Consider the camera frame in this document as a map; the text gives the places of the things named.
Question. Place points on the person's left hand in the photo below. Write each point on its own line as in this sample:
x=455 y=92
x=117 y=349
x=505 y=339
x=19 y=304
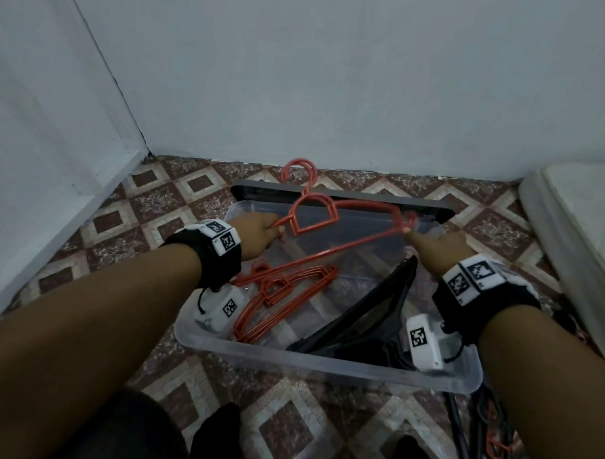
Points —
x=255 y=232

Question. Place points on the person's right hand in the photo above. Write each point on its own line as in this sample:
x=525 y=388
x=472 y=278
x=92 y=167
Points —
x=443 y=251

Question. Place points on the person's right fingers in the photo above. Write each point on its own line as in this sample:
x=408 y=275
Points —
x=417 y=237

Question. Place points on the person's left thumb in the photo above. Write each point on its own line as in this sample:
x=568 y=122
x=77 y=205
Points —
x=277 y=234

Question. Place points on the red plastic clothes hanger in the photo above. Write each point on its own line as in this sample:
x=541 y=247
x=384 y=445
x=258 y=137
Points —
x=500 y=444
x=285 y=298
x=353 y=208
x=259 y=329

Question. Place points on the person's left forearm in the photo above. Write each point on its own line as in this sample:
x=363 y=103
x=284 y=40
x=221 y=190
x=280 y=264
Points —
x=81 y=338

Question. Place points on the person's right forearm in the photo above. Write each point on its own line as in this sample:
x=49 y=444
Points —
x=549 y=384

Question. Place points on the black wristband with marker tags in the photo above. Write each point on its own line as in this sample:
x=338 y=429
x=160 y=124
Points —
x=207 y=258
x=483 y=302

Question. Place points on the dark grey bin lid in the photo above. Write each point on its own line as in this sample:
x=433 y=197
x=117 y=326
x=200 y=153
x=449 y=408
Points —
x=343 y=192

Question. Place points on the black plastic clothes hanger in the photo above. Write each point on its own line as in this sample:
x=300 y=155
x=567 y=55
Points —
x=466 y=431
x=359 y=318

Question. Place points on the clear plastic storage bin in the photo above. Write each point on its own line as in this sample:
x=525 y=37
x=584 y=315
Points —
x=322 y=361

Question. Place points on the white mattress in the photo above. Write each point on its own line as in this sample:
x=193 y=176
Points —
x=574 y=236

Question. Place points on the person's black sock foot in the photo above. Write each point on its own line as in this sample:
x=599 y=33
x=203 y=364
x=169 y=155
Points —
x=217 y=437
x=414 y=456

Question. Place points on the person's dark trouser leg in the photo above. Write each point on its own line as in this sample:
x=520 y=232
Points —
x=122 y=428

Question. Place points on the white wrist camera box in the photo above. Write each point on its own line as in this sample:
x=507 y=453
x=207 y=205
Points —
x=219 y=309
x=427 y=343

